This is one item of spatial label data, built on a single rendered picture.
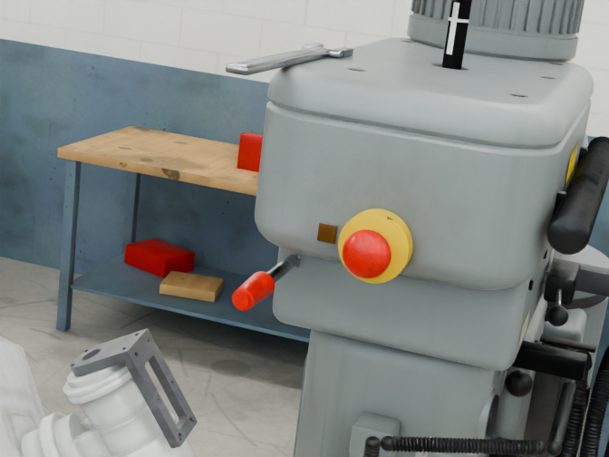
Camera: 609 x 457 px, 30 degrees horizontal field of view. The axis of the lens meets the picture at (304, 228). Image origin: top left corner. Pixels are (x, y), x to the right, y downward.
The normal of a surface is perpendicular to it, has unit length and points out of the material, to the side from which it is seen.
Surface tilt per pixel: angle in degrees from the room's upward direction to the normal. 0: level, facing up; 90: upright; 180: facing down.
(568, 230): 90
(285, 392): 0
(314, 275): 90
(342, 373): 90
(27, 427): 58
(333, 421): 90
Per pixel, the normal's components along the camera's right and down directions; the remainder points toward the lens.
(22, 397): 0.91, -0.41
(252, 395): 0.11, -0.96
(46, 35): -0.30, 0.22
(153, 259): -0.61, 0.14
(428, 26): -0.81, 0.07
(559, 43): 0.66, 0.27
